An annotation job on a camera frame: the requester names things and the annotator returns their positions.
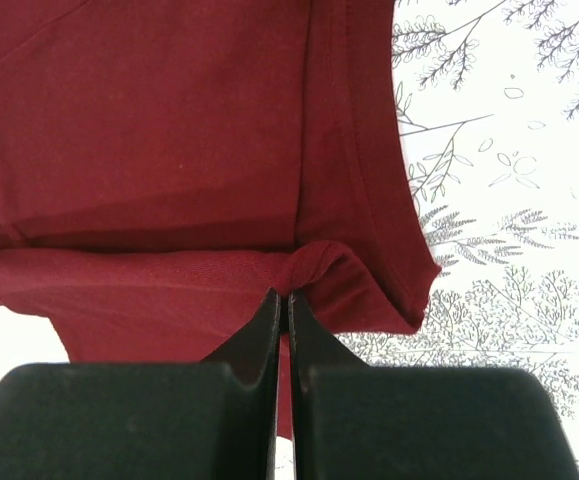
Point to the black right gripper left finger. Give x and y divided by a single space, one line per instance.
214 419

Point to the floral patterned table mat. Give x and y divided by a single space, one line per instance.
487 109

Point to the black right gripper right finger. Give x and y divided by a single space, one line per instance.
352 420

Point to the dark red t shirt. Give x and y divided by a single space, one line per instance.
165 163

